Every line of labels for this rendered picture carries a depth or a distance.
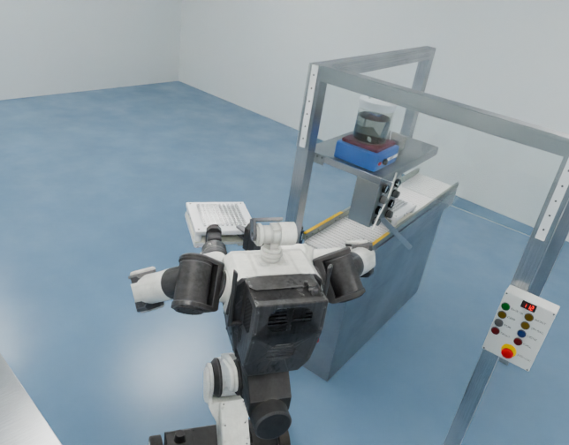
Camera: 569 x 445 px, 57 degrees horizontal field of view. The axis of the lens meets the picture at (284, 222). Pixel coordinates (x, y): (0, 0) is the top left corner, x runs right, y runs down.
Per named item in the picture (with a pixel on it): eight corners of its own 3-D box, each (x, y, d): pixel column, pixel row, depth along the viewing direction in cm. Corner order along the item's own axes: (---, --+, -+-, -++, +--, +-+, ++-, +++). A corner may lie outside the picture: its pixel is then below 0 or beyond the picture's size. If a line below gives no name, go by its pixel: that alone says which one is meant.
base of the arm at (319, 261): (360, 292, 164) (370, 293, 153) (322, 307, 162) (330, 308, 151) (344, 247, 165) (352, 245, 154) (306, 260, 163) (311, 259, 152)
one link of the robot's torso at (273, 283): (332, 384, 153) (357, 283, 137) (217, 400, 142) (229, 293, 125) (299, 319, 178) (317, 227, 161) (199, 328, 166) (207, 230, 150)
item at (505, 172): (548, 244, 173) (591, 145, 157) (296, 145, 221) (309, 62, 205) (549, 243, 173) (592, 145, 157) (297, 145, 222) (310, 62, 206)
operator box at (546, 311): (528, 372, 185) (557, 313, 173) (481, 348, 193) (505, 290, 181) (532, 363, 190) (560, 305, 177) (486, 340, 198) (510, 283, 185)
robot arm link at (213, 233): (200, 222, 193) (201, 240, 183) (226, 224, 195) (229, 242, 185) (198, 252, 199) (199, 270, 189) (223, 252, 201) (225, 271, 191)
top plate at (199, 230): (185, 206, 218) (185, 201, 217) (242, 205, 226) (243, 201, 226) (194, 236, 198) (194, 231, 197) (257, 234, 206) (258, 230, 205)
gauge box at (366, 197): (368, 228, 221) (379, 184, 211) (347, 218, 226) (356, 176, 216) (391, 212, 237) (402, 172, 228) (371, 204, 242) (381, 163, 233)
